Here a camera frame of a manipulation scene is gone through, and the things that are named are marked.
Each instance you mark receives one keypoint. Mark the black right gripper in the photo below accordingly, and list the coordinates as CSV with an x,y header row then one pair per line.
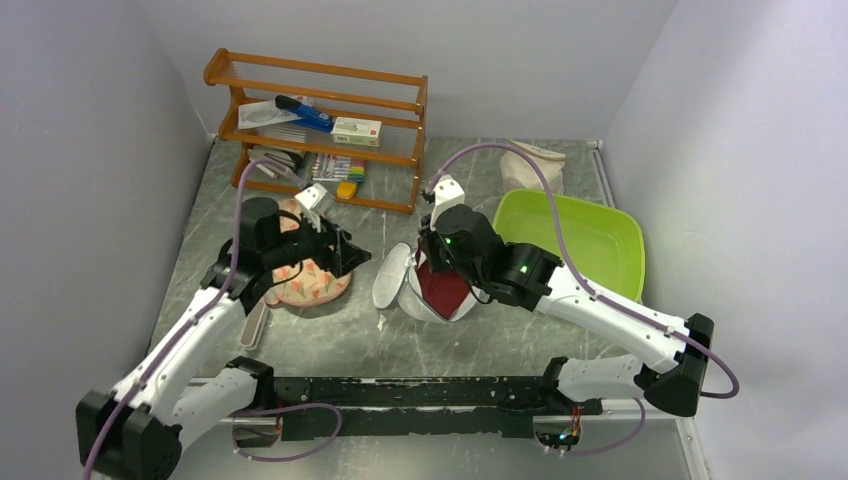
x,y
430,239

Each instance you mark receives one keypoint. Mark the white mesh laundry bag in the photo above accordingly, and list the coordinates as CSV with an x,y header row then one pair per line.
x,y
404,279

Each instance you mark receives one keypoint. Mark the white flat case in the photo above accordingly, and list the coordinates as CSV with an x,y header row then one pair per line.
x,y
254,326

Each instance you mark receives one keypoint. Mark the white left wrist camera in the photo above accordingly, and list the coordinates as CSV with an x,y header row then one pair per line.
x,y
313,202

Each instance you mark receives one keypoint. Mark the lime green plastic basin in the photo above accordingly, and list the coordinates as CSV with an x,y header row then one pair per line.
x,y
606,244

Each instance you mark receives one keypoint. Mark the white paper booklet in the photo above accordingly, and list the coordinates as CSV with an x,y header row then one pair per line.
x,y
263,113

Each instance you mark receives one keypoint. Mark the orange wooden shelf rack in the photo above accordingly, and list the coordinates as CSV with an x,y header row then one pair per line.
x,y
397,101

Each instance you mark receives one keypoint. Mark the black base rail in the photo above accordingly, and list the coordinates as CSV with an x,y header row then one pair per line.
x,y
504,405

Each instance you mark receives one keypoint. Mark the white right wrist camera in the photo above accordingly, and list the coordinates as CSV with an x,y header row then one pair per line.
x,y
441,196

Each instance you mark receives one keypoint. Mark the coloured marker pack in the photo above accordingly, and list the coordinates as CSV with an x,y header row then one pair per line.
x,y
336,168

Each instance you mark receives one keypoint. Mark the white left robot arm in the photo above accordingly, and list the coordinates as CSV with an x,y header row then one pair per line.
x,y
139,429

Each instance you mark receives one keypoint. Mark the blue stapler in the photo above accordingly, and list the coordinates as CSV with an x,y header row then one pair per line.
x,y
307,116

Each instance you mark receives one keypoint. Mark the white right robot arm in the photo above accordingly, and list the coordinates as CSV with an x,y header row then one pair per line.
x,y
664,363

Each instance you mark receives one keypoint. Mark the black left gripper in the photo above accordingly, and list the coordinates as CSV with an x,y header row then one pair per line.
x,y
344,256

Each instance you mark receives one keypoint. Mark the floral print bra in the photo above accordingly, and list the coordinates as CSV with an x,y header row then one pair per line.
x,y
304,285

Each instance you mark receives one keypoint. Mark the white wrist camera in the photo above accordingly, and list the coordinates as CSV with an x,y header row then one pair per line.
x,y
441,196
313,202

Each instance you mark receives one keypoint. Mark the dark red bra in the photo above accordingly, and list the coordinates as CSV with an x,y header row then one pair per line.
x,y
443,292

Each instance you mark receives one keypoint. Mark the grey black stapler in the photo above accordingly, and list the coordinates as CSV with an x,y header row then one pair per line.
x,y
283,163

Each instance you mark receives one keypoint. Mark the yellow small block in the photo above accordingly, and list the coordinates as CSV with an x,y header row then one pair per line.
x,y
347,190

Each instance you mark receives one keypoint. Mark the white green small box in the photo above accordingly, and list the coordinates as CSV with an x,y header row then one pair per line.
x,y
355,131

